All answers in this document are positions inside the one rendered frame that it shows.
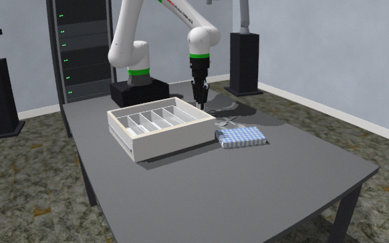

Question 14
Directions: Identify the blue and white checkered towel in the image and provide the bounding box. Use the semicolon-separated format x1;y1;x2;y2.
216;127;266;148

